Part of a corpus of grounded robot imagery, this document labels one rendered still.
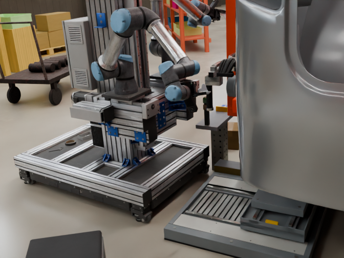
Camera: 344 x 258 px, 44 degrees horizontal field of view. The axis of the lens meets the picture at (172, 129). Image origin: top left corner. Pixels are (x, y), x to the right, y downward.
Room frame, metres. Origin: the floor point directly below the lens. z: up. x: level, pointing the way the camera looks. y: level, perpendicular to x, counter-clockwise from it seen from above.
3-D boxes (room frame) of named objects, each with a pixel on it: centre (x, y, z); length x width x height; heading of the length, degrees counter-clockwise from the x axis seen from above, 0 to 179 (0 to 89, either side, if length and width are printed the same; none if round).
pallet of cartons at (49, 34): (8.98, 2.63, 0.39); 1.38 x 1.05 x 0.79; 147
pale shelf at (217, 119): (3.04, -0.35, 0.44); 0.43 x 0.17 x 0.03; 151
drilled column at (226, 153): (3.07, -0.36, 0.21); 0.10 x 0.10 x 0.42; 61
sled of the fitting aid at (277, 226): (2.22, -0.63, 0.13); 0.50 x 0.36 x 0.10; 151
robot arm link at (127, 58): (2.57, 0.27, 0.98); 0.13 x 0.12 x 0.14; 128
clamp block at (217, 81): (2.31, -0.25, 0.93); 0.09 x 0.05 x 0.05; 61
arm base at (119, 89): (2.58, 0.27, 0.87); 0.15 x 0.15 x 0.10
